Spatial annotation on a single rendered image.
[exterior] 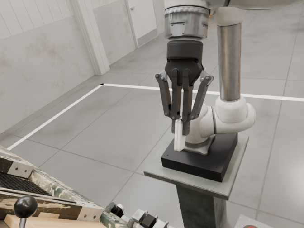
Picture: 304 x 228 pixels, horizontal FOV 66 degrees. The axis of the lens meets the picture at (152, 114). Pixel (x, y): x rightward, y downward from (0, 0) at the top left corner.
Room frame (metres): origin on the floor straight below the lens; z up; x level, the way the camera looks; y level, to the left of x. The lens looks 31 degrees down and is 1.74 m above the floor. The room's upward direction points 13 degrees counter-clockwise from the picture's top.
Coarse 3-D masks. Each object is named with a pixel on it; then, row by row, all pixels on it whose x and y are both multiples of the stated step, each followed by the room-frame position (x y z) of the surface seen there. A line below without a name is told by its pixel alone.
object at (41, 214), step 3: (39, 213) 0.53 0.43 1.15; (42, 213) 0.54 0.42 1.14; (45, 213) 0.54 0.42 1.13; (48, 213) 0.55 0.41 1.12; (51, 213) 0.55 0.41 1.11; (39, 216) 0.53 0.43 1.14; (42, 216) 0.53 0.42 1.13; (45, 216) 0.54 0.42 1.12; (48, 216) 0.54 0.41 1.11; (51, 216) 0.55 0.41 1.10; (54, 216) 0.55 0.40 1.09; (57, 216) 0.56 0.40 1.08
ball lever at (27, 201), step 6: (24, 198) 0.30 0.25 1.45; (30, 198) 0.30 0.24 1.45; (18, 204) 0.29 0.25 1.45; (24, 204) 0.29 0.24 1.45; (30, 204) 0.29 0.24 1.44; (36, 204) 0.30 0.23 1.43; (18, 210) 0.28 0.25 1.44; (24, 210) 0.28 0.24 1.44; (30, 210) 0.28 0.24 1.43; (36, 210) 0.29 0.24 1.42; (18, 216) 0.28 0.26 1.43; (24, 216) 0.28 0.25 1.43; (30, 216) 0.28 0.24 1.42; (24, 222) 0.27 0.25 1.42
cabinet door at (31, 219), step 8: (8, 216) 0.47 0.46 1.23; (16, 216) 0.48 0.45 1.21; (8, 224) 0.45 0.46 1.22; (16, 224) 0.44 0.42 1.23; (32, 224) 0.46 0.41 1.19; (40, 224) 0.48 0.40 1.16; (48, 224) 0.49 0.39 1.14; (56, 224) 0.51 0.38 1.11; (64, 224) 0.52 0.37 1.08; (72, 224) 0.54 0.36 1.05; (80, 224) 0.56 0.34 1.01; (88, 224) 0.59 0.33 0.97; (96, 224) 0.61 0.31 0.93
